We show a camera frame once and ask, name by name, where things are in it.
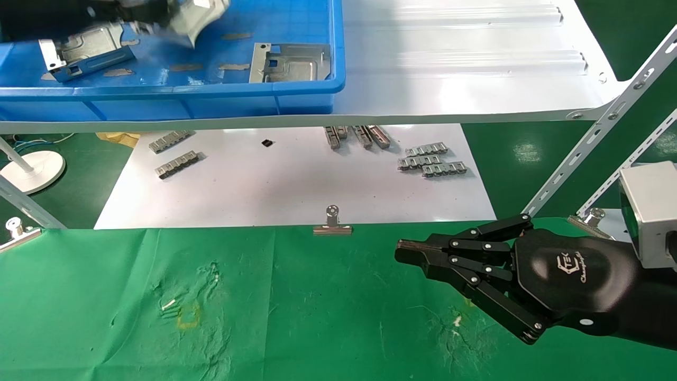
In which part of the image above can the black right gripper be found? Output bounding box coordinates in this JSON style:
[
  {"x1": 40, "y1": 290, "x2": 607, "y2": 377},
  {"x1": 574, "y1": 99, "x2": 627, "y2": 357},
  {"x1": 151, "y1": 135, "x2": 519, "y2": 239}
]
[{"x1": 395, "y1": 214, "x2": 644, "y2": 346}]

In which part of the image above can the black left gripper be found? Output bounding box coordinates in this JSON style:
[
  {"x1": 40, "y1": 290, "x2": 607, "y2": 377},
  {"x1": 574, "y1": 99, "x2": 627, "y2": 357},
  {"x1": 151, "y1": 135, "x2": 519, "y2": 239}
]
[{"x1": 0, "y1": 0, "x2": 176, "y2": 42}]

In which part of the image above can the white metal shelf board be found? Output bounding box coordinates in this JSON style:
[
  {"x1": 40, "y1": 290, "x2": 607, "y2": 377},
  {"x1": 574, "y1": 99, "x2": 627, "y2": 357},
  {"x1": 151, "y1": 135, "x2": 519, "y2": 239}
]
[{"x1": 0, "y1": 0, "x2": 630, "y2": 134}]

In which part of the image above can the green table cloth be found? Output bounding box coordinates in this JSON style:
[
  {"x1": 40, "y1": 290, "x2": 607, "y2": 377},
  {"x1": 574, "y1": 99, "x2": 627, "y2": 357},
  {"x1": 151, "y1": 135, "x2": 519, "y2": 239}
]
[{"x1": 0, "y1": 217, "x2": 677, "y2": 381}]

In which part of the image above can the perforated metal angle bar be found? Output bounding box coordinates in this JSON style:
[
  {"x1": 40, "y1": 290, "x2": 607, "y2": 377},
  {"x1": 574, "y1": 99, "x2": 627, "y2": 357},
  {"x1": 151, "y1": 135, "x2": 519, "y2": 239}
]
[
  {"x1": 529, "y1": 40, "x2": 677, "y2": 215},
  {"x1": 577, "y1": 110, "x2": 677, "y2": 216}
]

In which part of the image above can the white board sheet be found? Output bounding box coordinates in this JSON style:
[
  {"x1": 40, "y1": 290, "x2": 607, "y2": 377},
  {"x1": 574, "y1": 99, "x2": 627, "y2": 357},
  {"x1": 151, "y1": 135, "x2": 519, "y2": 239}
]
[{"x1": 94, "y1": 124, "x2": 498, "y2": 230}]

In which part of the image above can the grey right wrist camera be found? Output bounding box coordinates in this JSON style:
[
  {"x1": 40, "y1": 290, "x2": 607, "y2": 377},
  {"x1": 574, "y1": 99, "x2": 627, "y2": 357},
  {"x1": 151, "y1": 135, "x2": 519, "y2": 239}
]
[{"x1": 618, "y1": 161, "x2": 677, "y2": 271}]

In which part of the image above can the thin floor cable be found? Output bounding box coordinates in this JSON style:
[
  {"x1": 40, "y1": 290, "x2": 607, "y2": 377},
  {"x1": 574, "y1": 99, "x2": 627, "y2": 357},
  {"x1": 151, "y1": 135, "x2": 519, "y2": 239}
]
[{"x1": 12, "y1": 133, "x2": 76, "y2": 152}]

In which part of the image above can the blue plastic bin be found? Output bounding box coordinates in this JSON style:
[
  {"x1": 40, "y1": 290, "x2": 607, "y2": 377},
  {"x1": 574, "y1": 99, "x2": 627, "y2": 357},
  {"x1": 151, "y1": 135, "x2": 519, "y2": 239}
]
[{"x1": 0, "y1": 0, "x2": 347, "y2": 122}]

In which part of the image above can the silver binder clip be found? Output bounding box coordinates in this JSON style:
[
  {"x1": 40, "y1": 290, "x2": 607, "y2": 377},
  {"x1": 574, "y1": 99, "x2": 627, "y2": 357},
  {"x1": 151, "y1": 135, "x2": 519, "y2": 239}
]
[
  {"x1": 0, "y1": 217, "x2": 42, "y2": 254},
  {"x1": 313, "y1": 205, "x2": 353, "y2": 236},
  {"x1": 568, "y1": 208, "x2": 615, "y2": 240}
]

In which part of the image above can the yellow plastic bag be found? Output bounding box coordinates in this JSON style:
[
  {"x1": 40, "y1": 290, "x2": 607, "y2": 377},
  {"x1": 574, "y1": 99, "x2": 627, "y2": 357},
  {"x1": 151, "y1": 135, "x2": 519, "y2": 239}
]
[{"x1": 97, "y1": 132, "x2": 142, "y2": 149}]

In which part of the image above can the sheet metal bracket part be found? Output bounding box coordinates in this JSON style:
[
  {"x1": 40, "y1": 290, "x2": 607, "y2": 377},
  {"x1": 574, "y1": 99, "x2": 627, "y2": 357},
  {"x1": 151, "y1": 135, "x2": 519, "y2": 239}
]
[
  {"x1": 168, "y1": 0, "x2": 231, "y2": 49},
  {"x1": 250, "y1": 43, "x2": 332, "y2": 84},
  {"x1": 39, "y1": 23, "x2": 136, "y2": 83}
]

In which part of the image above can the white round lamp base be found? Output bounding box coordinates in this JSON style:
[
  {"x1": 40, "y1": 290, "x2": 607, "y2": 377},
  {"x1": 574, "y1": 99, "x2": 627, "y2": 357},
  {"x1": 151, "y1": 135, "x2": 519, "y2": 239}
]
[{"x1": 0, "y1": 137, "x2": 67, "y2": 195}]

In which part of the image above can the grey metal clip strip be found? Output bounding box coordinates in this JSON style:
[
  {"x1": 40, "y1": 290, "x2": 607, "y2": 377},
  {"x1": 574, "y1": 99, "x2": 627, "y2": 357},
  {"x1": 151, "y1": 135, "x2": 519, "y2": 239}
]
[
  {"x1": 149, "y1": 130, "x2": 194, "y2": 155},
  {"x1": 155, "y1": 151, "x2": 203, "y2": 180},
  {"x1": 398, "y1": 155, "x2": 443, "y2": 171},
  {"x1": 422, "y1": 162, "x2": 468, "y2": 178},
  {"x1": 406, "y1": 142, "x2": 449, "y2": 157}
]

